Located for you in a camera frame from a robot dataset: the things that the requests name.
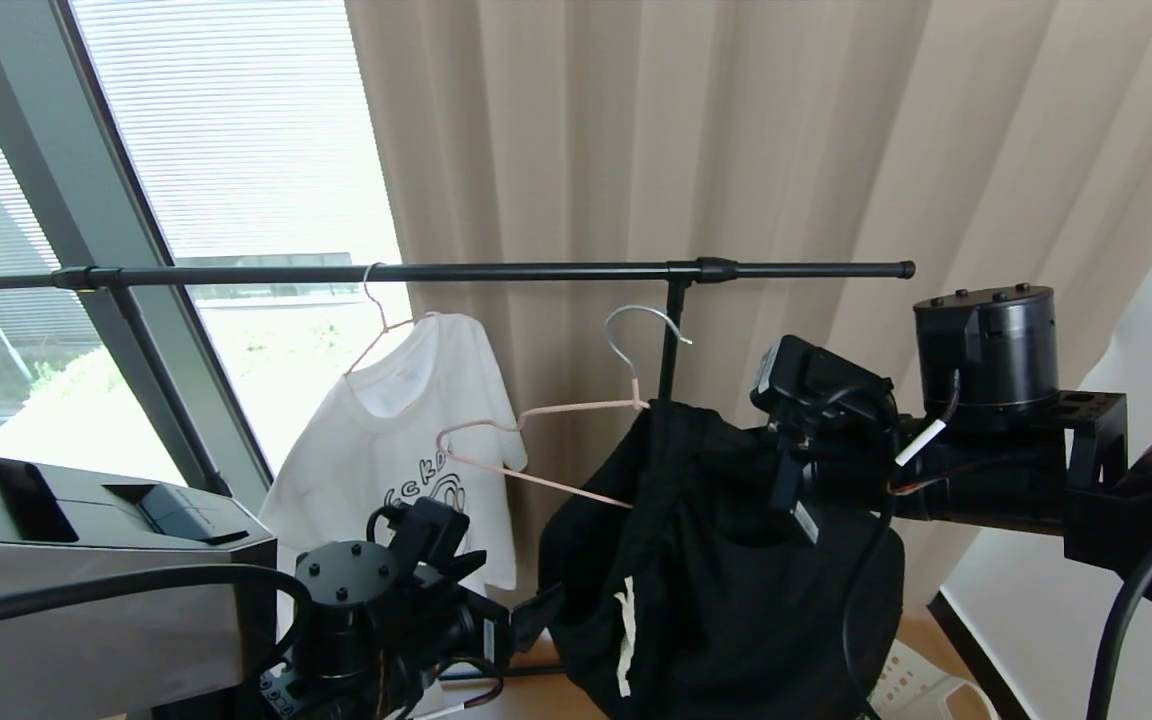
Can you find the white printed t-shirt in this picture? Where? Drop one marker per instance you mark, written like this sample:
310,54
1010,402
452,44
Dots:
336,460

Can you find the window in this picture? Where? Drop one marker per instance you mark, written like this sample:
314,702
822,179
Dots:
236,130

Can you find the white laundry basket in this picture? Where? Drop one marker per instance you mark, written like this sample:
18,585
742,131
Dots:
926,690

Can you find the beige curtain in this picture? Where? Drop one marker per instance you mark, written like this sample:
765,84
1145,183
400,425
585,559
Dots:
836,130

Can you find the black clothes rack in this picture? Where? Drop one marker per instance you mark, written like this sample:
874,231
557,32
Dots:
536,270

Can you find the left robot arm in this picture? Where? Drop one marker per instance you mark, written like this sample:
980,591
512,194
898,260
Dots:
86,600

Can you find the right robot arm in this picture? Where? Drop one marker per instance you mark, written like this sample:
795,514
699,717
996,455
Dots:
986,350

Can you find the pink clothes hanger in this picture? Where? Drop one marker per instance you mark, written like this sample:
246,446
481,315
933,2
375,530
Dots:
576,406
368,290

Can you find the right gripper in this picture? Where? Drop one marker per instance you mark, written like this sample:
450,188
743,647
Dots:
986,480

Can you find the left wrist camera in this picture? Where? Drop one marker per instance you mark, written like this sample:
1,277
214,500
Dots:
431,535

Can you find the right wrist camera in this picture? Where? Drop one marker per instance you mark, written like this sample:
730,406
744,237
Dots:
816,385

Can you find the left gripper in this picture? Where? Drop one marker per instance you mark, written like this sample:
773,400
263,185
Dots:
466,630

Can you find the black garment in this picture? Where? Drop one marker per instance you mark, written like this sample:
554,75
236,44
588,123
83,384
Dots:
716,600

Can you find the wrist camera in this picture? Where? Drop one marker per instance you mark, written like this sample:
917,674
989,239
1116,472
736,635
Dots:
816,385
431,535

